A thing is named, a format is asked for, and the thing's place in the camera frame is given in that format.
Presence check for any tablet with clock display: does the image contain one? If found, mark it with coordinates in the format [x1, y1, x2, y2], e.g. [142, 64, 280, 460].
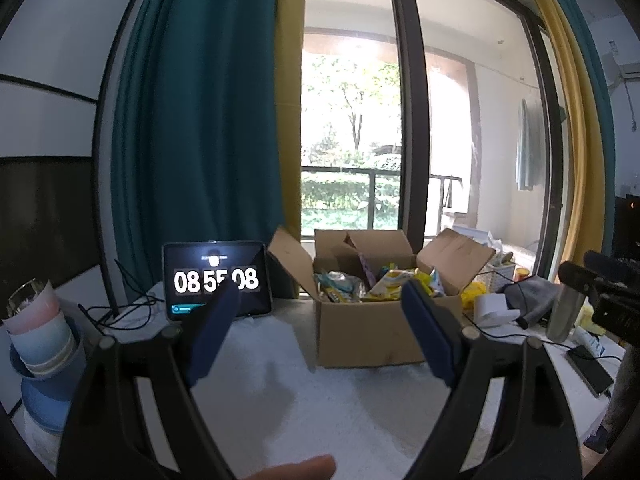
[162, 241, 273, 322]

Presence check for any white basket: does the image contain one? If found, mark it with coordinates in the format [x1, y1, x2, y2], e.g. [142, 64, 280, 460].
[475, 260, 516, 293]

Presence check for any cardboard box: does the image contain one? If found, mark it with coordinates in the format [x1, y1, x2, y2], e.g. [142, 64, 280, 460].
[267, 227, 496, 368]

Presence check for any hanging garment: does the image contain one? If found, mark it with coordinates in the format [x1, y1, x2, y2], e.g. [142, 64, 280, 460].
[515, 97, 546, 193]

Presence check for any person's right forearm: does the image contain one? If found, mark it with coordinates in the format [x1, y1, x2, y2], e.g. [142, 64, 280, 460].
[607, 342, 640, 441]

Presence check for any pink bowl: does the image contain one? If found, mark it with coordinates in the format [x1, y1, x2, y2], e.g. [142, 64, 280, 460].
[2, 292, 63, 335]

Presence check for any pale blue bowl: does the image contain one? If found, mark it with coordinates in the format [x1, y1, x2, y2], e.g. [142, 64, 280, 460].
[10, 310, 76, 367]

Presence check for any blue plate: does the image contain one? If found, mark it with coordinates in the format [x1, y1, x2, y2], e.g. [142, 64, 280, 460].
[20, 360, 96, 433]

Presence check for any black appliance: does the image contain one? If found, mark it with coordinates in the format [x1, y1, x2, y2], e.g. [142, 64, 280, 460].
[612, 195, 640, 261]

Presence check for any teal curtain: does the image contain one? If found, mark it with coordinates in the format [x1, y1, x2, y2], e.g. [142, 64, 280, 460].
[540, 0, 618, 201]
[107, 0, 301, 291]

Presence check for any clear glass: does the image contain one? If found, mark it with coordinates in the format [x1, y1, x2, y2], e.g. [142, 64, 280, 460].
[7, 279, 51, 318]

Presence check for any balcony railing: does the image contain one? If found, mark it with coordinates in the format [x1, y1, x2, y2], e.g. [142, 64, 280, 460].
[301, 165, 401, 231]

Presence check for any blue cartoon snack packet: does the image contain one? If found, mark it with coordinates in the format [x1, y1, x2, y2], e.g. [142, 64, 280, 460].
[427, 267, 448, 298]

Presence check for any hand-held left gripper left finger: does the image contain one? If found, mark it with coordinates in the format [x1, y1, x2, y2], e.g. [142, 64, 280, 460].
[57, 280, 241, 480]

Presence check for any dark window frame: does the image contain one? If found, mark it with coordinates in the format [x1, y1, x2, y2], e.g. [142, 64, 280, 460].
[280, 0, 566, 281]

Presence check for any person's left hand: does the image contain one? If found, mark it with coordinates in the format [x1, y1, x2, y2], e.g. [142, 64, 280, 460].
[235, 455, 337, 480]

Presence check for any white blue tube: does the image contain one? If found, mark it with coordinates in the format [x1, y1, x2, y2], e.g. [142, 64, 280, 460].
[572, 327, 608, 356]

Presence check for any light blue snack packet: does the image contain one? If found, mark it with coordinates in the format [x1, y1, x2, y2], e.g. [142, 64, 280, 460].
[315, 270, 368, 303]

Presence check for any long black cable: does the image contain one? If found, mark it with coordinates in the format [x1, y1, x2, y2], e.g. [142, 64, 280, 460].
[465, 310, 621, 361]

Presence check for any yellow plastic bag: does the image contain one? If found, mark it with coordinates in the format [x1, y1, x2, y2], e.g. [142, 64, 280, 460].
[460, 280, 488, 311]

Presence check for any steel bottle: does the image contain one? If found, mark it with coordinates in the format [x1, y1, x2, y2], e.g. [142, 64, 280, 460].
[545, 282, 586, 343]

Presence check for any grey cloth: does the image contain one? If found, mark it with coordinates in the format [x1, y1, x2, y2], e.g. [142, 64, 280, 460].
[502, 276, 561, 328]

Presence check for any white box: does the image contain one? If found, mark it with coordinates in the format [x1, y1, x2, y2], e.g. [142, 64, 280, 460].
[472, 292, 523, 328]

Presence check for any white air conditioner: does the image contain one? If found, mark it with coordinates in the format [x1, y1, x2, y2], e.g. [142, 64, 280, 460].
[602, 40, 640, 81]

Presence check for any black cable with clip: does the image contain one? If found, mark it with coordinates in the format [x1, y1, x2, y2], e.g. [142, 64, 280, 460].
[80, 259, 166, 332]

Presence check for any yellow curtain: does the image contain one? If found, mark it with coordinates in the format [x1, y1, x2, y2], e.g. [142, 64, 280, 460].
[274, 0, 307, 256]
[510, 0, 601, 281]

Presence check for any black phone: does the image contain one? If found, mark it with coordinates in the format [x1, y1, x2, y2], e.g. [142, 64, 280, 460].
[566, 344, 615, 398]

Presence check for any yellow cartoon snack packet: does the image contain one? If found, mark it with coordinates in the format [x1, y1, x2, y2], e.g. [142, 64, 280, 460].
[365, 269, 418, 303]

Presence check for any purple snack packet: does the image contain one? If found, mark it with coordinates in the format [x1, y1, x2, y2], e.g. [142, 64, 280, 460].
[357, 250, 378, 291]

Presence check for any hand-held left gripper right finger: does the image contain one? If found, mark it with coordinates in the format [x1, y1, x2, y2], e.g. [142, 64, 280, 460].
[400, 279, 583, 480]

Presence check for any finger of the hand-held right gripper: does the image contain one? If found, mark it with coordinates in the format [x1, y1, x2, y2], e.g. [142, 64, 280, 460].
[584, 251, 640, 281]
[557, 260, 608, 295]

